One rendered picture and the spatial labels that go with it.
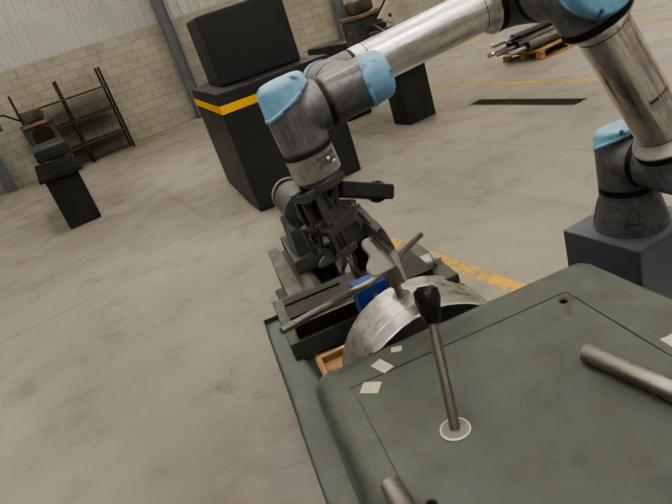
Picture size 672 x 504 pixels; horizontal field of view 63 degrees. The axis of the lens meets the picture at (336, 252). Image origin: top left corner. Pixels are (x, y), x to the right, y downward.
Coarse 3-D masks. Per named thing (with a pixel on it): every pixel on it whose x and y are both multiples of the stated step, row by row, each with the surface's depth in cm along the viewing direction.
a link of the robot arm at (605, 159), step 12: (600, 132) 114; (612, 132) 111; (624, 132) 109; (600, 144) 114; (612, 144) 111; (624, 144) 110; (600, 156) 115; (612, 156) 112; (624, 156) 109; (600, 168) 116; (612, 168) 113; (624, 168) 110; (600, 180) 118; (612, 180) 115; (624, 180) 113; (624, 192) 115
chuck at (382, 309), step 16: (416, 288) 98; (448, 288) 97; (464, 288) 100; (368, 304) 101; (384, 304) 98; (400, 304) 95; (368, 320) 98; (384, 320) 94; (352, 336) 100; (368, 336) 95; (352, 352) 99
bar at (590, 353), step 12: (588, 348) 66; (588, 360) 65; (600, 360) 64; (612, 360) 63; (624, 360) 62; (612, 372) 63; (624, 372) 61; (636, 372) 60; (648, 372) 60; (636, 384) 60; (648, 384) 59; (660, 384) 58; (660, 396) 58
